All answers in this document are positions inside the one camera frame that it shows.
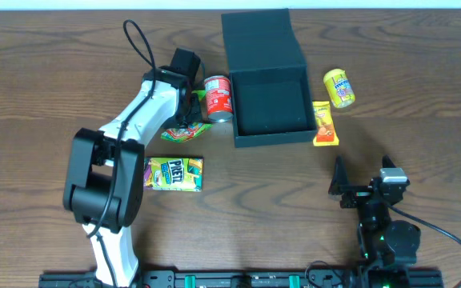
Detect Haribo worms candy bag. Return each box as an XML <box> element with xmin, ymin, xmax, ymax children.
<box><xmin>161</xmin><ymin>90</ymin><xmax>213</xmax><ymax>143</ymax></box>

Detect red potato chips can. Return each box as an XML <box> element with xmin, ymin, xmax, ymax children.
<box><xmin>204</xmin><ymin>75</ymin><xmax>234</xmax><ymax>122</ymax></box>

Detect yellow Julies biscuit packet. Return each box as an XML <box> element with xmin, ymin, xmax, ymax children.
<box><xmin>312</xmin><ymin>102</ymin><xmax>339</xmax><ymax>146</ymax></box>

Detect green Pretz snack box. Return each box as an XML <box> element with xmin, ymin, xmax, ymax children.
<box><xmin>143</xmin><ymin>157</ymin><xmax>203</xmax><ymax>192</ymax></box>

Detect yellow Mentos candy bottle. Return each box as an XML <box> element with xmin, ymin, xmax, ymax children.
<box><xmin>323</xmin><ymin>69</ymin><xmax>355</xmax><ymax>109</ymax></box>

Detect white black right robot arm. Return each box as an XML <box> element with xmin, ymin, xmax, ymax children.
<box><xmin>328</xmin><ymin>156</ymin><xmax>421</xmax><ymax>287</ymax></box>

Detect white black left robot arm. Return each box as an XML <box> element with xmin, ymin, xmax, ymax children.
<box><xmin>63</xmin><ymin>66</ymin><xmax>197</xmax><ymax>287</ymax></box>

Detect black open gift box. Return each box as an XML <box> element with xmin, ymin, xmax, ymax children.
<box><xmin>222</xmin><ymin>9</ymin><xmax>317</xmax><ymax>148</ymax></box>

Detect black mounting rail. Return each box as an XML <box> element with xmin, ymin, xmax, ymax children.
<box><xmin>38</xmin><ymin>268</ymin><xmax>443</xmax><ymax>288</ymax></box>

